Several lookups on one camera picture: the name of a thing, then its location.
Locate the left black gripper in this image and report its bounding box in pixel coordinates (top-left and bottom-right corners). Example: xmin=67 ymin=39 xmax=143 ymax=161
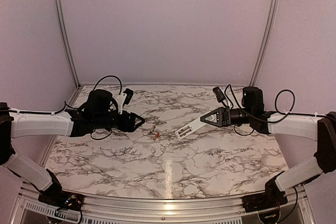
xmin=93 ymin=110 xmax=145 ymax=132

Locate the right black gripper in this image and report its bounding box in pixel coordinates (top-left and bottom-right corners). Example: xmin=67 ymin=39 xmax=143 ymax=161
xmin=201 ymin=106 xmax=254 ymax=127

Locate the white remote control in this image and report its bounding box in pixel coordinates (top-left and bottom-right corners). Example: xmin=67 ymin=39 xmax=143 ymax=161
xmin=175 ymin=117 xmax=206 ymax=140

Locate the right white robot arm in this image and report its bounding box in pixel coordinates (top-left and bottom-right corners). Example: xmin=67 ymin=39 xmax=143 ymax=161
xmin=200 ymin=87 xmax=335 ymax=207

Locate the orange AAA battery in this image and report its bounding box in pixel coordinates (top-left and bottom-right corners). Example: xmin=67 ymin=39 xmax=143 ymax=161
xmin=153 ymin=133 xmax=160 ymax=140

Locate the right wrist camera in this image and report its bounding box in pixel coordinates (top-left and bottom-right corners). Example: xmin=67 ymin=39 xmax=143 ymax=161
xmin=213 ymin=86 xmax=226 ymax=103

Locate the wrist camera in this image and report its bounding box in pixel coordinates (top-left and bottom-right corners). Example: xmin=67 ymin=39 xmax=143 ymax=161
xmin=213 ymin=86 xmax=226 ymax=103
xmin=123 ymin=88 xmax=134 ymax=105

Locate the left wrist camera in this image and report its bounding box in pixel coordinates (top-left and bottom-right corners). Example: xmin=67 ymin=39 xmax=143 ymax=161
xmin=123 ymin=88 xmax=134 ymax=105

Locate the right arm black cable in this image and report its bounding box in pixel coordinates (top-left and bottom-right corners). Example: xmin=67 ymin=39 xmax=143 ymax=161
xmin=224 ymin=84 xmax=329 ymax=224

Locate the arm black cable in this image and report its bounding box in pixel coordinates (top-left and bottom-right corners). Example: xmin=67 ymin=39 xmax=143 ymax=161
xmin=224 ymin=84 xmax=329 ymax=224
xmin=7 ymin=75 xmax=123 ymax=141

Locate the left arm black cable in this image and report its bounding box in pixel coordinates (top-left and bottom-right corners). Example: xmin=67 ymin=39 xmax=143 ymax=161
xmin=7 ymin=75 xmax=123 ymax=141

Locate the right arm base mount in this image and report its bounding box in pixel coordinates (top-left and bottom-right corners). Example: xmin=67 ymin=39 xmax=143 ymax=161
xmin=242 ymin=193 xmax=288 ymax=212

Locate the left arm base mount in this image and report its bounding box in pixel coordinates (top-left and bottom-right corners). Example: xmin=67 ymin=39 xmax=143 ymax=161
xmin=38 ymin=191 xmax=84 ymax=211

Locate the front aluminium rail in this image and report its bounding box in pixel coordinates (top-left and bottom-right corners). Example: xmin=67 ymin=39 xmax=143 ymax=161
xmin=15 ymin=180 xmax=316 ymax=224

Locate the right aluminium frame post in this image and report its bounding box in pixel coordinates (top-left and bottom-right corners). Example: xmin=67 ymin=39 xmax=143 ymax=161
xmin=249 ymin=0 xmax=279 ymax=87

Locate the aluminium frame post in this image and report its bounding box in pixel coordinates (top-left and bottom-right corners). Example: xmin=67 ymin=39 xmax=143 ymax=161
xmin=54 ymin=0 xmax=80 ymax=89
xmin=249 ymin=0 xmax=279 ymax=87

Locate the left aluminium frame post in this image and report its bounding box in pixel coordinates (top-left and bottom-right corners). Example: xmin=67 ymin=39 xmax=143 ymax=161
xmin=54 ymin=0 xmax=80 ymax=89

